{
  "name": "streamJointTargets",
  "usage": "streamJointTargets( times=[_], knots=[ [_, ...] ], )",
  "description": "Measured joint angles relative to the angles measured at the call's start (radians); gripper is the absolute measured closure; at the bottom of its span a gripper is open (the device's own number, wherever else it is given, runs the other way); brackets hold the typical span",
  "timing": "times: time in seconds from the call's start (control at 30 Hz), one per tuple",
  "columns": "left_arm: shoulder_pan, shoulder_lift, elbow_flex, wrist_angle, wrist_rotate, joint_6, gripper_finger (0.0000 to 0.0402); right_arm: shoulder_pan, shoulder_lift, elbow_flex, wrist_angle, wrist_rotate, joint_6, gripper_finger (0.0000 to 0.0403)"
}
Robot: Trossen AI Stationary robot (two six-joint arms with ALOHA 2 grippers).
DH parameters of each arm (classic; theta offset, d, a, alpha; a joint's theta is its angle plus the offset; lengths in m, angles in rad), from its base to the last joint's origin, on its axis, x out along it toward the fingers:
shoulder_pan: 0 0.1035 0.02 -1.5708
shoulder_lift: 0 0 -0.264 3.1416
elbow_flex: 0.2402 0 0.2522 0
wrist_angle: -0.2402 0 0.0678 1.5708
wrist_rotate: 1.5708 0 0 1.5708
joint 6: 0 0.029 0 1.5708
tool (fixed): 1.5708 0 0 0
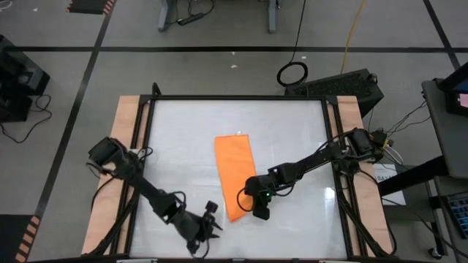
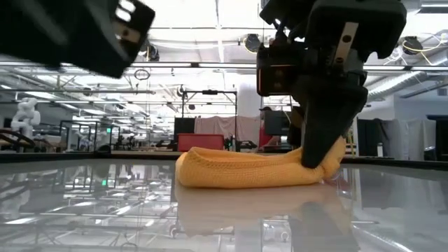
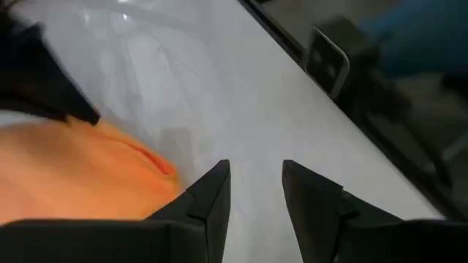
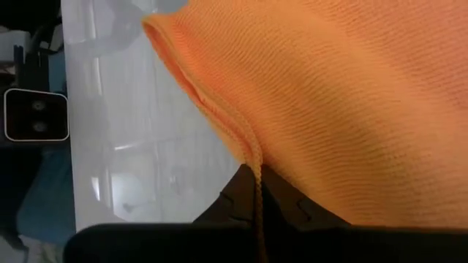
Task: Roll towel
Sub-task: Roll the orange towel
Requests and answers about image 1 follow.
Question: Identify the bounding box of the white paper sheet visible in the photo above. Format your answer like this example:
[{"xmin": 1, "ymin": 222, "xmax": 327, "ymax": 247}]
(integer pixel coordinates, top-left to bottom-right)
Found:
[{"xmin": 372, "ymin": 163, "xmax": 407, "ymax": 207}]

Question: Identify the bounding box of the black equipment stack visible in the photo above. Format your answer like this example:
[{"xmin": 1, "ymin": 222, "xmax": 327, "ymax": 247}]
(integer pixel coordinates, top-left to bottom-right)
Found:
[{"xmin": 0, "ymin": 34, "xmax": 51, "ymax": 123}]

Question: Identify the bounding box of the grey desk leg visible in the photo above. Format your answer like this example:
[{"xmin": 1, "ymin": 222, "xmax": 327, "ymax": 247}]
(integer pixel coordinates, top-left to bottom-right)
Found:
[
  {"xmin": 157, "ymin": 0, "xmax": 176, "ymax": 32},
  {"xmin": 267, "ymin": 0, "xmax": 279, "ymax": 34}
]

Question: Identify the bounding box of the black floor cable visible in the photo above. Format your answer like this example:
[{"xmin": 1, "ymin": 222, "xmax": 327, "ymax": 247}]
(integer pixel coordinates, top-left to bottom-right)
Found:
[{"xmin": 0, "ymin": 94, "xmax": 53, "ymax": 145}]

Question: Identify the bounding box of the black table frame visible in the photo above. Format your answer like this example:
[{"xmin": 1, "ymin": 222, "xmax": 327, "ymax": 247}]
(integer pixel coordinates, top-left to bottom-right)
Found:
[{"xmin": 87, "ymin": 82, "xmax": 399, "ymax": 263}]

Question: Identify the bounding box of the tan wooden side board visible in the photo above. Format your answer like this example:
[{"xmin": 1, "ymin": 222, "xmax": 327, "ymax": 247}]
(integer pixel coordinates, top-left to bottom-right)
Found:
[
  {"xmin": 80, "ymin": 95, "xmax": 151, "ymax": 256},
  {"xmin": 328, "ymin": 95, "xmax": 394, "ymax": 256}
]

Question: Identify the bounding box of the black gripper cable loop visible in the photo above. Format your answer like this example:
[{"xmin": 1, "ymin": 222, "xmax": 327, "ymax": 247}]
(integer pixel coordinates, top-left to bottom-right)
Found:
[{"xmin": 236, "ymin": 187, "xmax": 256, "ymax": 213}]

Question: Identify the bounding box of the black power strip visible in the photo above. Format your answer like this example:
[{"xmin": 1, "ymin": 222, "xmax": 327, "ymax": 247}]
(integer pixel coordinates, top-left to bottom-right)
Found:
[{"xmin": 177, "ymin": 12, "xmax": 205, "ymax": 27}]

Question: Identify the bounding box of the connector box with yellow wires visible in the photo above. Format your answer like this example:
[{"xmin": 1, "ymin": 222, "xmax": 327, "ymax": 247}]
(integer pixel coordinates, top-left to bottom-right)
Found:
[{"xmin": 369, "ymin": 129, "xmax": 396, "ymax": 151}]

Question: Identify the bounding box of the orange towel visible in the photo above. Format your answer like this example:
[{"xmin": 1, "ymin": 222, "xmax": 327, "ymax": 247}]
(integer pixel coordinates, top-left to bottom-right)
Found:
[{"xmin": 214, "ymin": 134, "xmax": 257, "ymax": 223}]

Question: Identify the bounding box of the black perforated box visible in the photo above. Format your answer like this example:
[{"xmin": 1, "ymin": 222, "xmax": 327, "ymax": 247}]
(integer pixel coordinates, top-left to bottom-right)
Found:
[{"xmin": 284, "ymin": 68, "xmax": 385, "ymax": 118}]

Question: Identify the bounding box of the black orange striped mat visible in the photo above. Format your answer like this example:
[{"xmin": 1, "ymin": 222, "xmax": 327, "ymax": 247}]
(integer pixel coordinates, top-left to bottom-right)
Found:
[
  {"xmin": 66, "ymin": 0, "xmax": 116, "ymax": 15},
  {"xmin": 0, "ymin": 214, "xmax": 42, "ymax": 263}
]

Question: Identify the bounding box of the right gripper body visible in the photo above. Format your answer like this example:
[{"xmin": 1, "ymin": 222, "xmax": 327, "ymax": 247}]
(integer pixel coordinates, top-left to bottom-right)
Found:
[{"xmin": 244, "ymin": 176, "xmax": 274, "ymax": 202}]

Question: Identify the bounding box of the black cart beam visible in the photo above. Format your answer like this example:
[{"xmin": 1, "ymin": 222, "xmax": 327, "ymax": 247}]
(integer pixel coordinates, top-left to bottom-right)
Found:
[{"xmin": 376, "ymin": 155, "xmax": 451, "ymax": 197}]

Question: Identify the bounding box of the black keyboard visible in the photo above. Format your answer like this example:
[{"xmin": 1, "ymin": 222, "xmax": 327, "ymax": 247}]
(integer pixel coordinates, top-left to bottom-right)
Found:
[{"xmin": 442, "ymin": 192, "xmax": 468, "ymax": 240}]

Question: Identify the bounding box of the black coiled cable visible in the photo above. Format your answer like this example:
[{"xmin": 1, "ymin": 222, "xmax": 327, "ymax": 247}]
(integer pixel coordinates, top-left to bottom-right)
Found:
[{"xmin": 276, "ymin": 0, "xmax": 309, "ymax": 88}]

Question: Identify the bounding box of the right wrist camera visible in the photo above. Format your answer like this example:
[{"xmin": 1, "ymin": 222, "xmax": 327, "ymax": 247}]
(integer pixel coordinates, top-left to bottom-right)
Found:
[{"xmin": 252, "ymin": 199, "xmax": 272, "ymax": 221}]

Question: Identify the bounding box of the yellow cable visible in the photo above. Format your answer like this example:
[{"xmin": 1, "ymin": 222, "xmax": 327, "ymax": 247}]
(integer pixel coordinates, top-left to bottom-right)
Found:
[{"xmin": 339, "ymin": 0, "xmax": 367, "ymax": 75}]

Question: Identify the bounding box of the black monitor with screen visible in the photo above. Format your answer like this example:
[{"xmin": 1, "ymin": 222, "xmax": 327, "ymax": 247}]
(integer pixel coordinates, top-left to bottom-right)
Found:
[{"xmin": 437, "ymin": 61, "xmax": 468, "ymax": 118}]

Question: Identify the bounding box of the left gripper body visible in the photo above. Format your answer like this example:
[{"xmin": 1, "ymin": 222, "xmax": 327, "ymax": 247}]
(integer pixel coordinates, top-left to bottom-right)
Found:
[{"xmin": 174, "ymin": 210, "xmax": 215, "ymax": 255}]

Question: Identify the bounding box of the grey cart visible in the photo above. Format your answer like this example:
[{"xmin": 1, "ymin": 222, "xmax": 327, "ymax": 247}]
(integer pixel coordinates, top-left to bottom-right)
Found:
[{"xmin": 421, "ymin": 78, "xmax": 468, "ymax": 180}]

